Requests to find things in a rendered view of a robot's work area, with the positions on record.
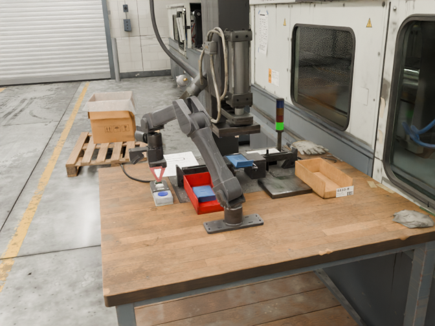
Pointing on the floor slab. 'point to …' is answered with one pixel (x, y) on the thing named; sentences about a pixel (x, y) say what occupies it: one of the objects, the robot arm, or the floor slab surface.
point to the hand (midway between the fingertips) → (158, 179)
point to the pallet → (88, 147)
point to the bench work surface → (250, 254)
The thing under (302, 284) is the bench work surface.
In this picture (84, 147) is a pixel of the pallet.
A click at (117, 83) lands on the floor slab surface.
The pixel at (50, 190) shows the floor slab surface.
